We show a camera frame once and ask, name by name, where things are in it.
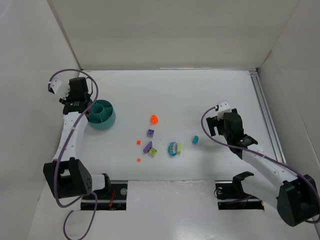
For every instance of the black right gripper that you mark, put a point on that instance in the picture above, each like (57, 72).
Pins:
(213, 124)

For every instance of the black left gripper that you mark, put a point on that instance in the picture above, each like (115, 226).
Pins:
(63, 99)

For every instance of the teal small lego brick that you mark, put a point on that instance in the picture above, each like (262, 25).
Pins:
(195, 139)

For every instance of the purple square lego brick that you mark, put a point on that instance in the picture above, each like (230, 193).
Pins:
(150, 133)

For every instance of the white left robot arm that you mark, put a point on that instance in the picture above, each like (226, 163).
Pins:
(66, 175)

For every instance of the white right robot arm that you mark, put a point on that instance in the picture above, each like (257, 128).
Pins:
(292, 194)

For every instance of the teal round divided container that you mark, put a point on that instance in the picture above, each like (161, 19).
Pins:
(102, 115)

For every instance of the pale green lego brick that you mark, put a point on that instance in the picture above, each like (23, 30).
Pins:
(179, 148)

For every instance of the teal printed oval lego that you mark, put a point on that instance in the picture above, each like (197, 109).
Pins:
(173, 149)

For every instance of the orange dome lego piece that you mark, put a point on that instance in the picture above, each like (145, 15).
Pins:
(154, 119)

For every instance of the lime green square lego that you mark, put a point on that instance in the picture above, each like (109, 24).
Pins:
(153, 151)

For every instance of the purple curved lego piece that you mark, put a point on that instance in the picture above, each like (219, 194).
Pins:
(148, 147)

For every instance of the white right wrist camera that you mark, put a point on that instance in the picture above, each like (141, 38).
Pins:
(221, 108)

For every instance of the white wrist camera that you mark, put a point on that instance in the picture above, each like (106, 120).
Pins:
(221, 108)
(56, 87)

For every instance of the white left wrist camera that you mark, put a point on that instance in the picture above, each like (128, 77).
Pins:
(56, 87)

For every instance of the aluminium rail right side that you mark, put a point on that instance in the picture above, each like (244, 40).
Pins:
(267, 117)

